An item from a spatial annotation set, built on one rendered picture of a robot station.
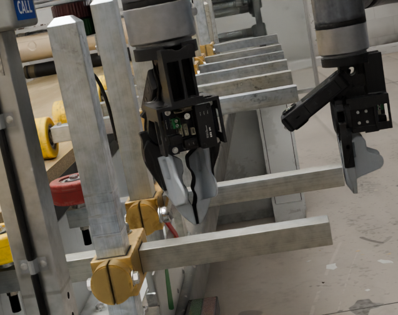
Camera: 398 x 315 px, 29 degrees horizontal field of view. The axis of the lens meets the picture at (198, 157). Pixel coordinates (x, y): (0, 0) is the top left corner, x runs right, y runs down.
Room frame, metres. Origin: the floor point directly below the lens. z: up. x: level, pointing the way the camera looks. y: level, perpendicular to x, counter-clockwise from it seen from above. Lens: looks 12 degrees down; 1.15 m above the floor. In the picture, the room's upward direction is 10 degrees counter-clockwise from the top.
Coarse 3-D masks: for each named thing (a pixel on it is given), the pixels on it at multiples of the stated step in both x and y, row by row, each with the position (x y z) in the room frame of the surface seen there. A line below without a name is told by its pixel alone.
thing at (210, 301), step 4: (204, 300) 1.12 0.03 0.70; (208, 300) 1.12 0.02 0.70; (212, 300) 1.12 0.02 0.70; (204, 304) 1.11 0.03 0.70; (208, 304) 1.10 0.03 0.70; (212, 304) 1.10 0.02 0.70; (204, 308) 1.09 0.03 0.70; (208, 308) 1.09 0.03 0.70; (212, 308) 1.09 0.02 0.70; (204, 312) 1.08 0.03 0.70; (208, 312) 1.07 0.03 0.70; (212, 312) 1.07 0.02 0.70
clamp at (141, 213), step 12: (156, 192) 1.17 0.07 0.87; (132, 204) 1.13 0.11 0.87; (144, 204) 1.12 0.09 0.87; (156, 204) 1.13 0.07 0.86; (132, 216) 1.12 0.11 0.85; (144, 216) 1.12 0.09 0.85; (156, 216) 1.11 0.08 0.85; (132, 228) 1.12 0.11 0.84; (144, 228) 1.12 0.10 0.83; (156, 228) 1.12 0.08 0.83
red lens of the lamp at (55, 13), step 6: (90, 0) 1.16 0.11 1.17; (54, 6) 1.14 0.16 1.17; (60, 6) 1.14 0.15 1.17; (66, 6) 1.14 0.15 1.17; (72, 6) 1.14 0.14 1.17; (78, 6) 1.14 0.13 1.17; (84, 6) 1.14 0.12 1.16; (54, 12) 1.15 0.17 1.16; (60, 12) 1.14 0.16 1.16; (66, 12) 1.14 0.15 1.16; (72, 12) 1.14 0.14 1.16; (78, 12) 1.14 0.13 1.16; (84, 12) 1.14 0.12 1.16; (90, 12) 1.15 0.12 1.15
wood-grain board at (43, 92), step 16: (32, 80) 3.73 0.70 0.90; (48, 80) 3.54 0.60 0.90; (32, 96) 2.87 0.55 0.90; (48, 96) 2.75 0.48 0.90; (48, 112) 2.25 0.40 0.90; (64, 144) 1.61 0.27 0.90; (48, 160) 1.46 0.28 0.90; (64, 160) 1.47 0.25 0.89; (48, 176) 1.35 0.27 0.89; (0, 208) 1.12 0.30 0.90
